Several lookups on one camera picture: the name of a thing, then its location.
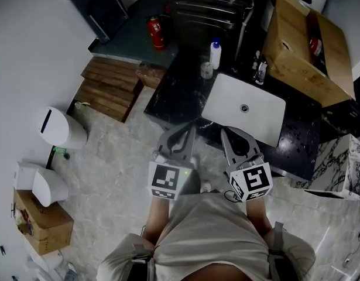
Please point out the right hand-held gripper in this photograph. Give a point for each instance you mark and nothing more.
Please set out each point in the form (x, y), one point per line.
(255, 178)

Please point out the white power plug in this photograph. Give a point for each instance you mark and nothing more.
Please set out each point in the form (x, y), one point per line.
(81, 104)

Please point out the dark green raised platform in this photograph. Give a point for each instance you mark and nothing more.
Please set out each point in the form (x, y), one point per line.
(130, 48)

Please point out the person's right shoe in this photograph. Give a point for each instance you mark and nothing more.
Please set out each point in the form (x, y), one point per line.
(206, 185)

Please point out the white round bin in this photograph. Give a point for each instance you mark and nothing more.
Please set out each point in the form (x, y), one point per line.
(62, 129)

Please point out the chrome faucet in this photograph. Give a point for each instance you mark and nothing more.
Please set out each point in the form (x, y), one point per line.
(261, 69)

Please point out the white pump bottle blue cap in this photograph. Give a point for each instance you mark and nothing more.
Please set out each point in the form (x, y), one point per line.
(216, 54)

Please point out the white marble cabinet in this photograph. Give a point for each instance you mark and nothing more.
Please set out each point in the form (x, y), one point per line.
(332, 168)

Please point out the white rounded appliance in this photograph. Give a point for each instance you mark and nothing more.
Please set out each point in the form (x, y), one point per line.
(48, 186)

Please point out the person's beige shirt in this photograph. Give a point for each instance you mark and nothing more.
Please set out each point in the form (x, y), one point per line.
(212, 236)

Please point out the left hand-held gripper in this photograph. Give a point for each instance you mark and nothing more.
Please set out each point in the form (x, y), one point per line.
(165, 177)

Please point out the small brown cardboard box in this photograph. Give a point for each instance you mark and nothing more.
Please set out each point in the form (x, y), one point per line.
(51, 227)

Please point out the red fire extinguisher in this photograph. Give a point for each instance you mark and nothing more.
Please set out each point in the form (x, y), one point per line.
(156, 34)

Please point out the large open cardboard box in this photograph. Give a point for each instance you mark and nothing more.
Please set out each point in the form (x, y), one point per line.
(291, 63)

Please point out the black marble vanity counter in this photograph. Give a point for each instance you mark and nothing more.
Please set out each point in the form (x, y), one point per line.
(179, 98)

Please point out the person's left shoe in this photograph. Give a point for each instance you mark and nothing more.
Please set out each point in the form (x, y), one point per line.
(194, 161)

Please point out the person's left forearm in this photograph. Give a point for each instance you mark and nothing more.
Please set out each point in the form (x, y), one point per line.
(157, 221)

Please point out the red packet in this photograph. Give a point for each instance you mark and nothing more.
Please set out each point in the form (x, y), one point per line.
(315, 46)

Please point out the brown wooden block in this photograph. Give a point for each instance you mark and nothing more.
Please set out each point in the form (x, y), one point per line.
(150, 76)

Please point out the person's right forearm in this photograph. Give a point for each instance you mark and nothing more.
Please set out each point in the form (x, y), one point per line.
(258, 218)

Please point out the white rectangular sink basin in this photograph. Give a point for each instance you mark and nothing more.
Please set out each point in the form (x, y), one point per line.
(244, 116)

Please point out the white plastic fixture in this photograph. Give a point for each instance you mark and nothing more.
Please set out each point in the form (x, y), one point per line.
(43, 259)

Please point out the power strip with green light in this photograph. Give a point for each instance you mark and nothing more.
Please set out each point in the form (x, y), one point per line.
(59, 151)

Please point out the stack of wooden planks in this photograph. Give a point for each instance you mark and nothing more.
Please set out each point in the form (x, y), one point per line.
(109, 89)

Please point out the frosted glass bottle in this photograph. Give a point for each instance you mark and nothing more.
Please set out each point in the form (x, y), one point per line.
(206, 70)

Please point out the person's shoe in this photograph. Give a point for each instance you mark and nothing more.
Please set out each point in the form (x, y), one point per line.
(194, 161)
(206, 185)

